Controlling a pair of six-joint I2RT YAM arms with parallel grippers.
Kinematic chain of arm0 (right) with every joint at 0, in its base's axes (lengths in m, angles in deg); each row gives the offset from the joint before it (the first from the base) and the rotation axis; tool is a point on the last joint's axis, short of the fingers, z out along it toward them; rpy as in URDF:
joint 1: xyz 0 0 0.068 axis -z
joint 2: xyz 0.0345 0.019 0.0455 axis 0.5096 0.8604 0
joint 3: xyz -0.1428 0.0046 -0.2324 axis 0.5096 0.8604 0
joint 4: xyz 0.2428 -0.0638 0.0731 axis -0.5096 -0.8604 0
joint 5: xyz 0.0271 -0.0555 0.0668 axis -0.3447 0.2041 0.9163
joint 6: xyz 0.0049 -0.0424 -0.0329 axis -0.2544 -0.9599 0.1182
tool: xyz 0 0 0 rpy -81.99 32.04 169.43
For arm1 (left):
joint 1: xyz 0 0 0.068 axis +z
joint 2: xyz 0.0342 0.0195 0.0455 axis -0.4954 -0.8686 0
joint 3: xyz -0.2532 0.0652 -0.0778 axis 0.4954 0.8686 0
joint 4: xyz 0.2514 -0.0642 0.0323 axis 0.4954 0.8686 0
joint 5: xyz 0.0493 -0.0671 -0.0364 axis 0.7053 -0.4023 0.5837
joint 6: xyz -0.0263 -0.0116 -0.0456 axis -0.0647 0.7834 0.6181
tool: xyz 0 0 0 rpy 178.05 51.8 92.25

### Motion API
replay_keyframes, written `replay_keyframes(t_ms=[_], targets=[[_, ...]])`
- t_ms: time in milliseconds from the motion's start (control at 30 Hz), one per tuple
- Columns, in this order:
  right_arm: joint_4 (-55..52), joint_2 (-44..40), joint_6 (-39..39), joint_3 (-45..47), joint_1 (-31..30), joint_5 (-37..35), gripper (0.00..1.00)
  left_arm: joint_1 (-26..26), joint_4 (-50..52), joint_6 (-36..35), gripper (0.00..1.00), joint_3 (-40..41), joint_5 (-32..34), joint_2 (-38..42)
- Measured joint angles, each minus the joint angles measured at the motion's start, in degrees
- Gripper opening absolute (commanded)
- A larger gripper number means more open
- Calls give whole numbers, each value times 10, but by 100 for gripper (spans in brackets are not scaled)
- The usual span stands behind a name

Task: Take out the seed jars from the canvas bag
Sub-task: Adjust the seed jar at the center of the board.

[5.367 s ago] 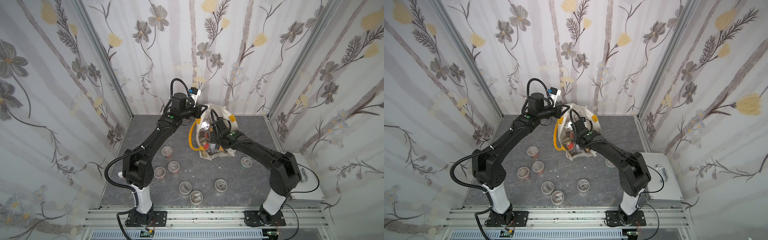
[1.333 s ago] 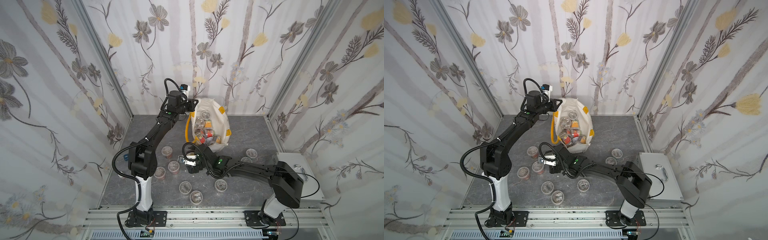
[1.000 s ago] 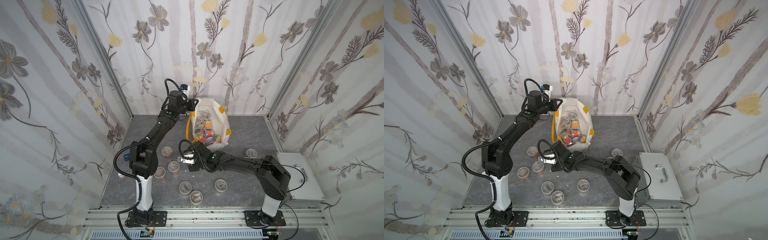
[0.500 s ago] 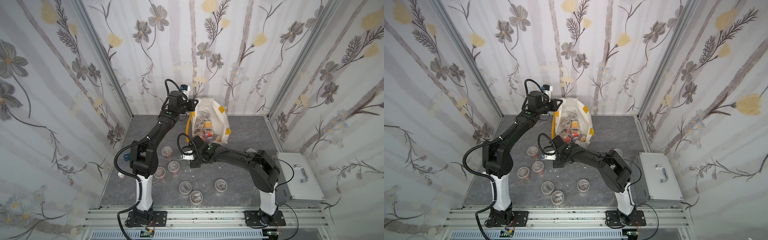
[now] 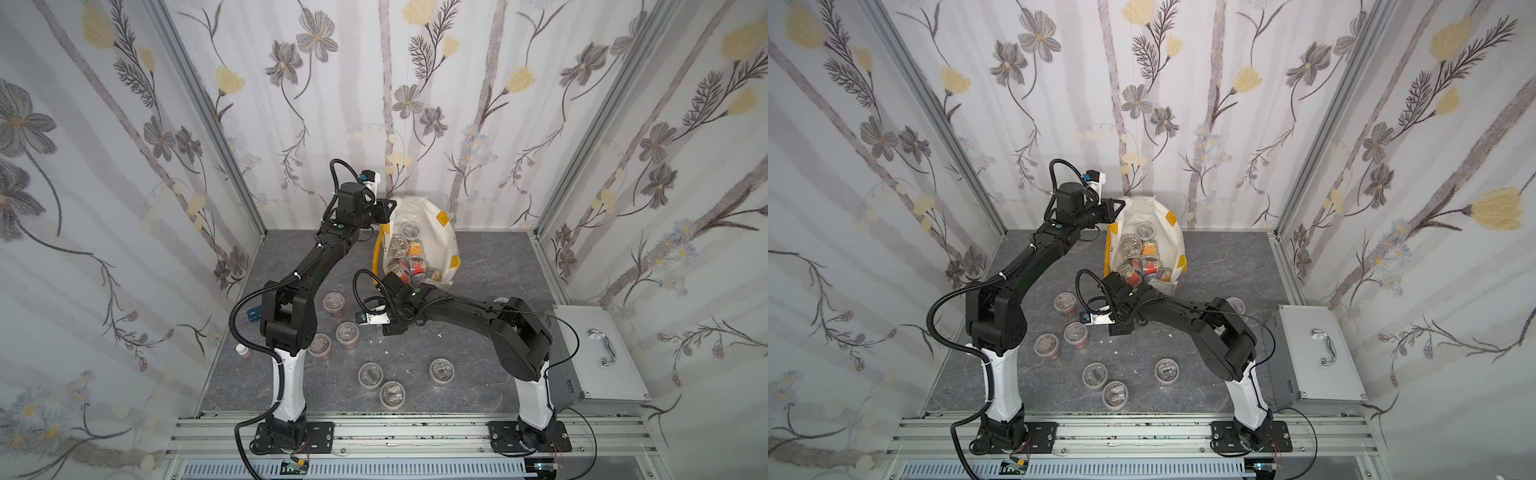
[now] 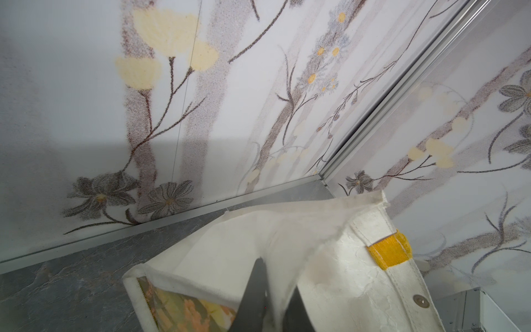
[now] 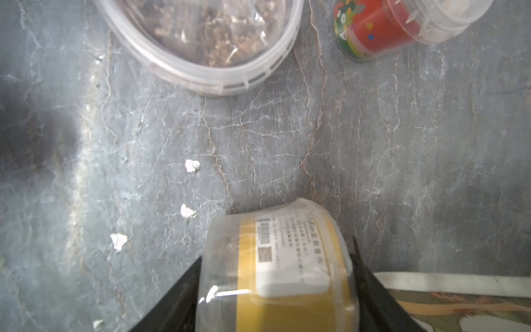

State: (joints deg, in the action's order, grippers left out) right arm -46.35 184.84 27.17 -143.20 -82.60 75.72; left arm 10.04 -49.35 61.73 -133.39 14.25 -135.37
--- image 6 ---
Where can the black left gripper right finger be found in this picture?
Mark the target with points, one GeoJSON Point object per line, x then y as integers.
{"type": "Point", "coordinates": [296, 318]}

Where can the silver metal case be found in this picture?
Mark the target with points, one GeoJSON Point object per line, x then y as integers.
{"type": "Point", "coordinates": [473, 311]}

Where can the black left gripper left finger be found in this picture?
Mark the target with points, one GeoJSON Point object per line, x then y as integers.
{"type": "Point", "coordinates": [253, 306]}

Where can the white canvas tote bag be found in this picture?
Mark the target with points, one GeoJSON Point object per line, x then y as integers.
{"type": "Point", "coordinates": [354, 270]}

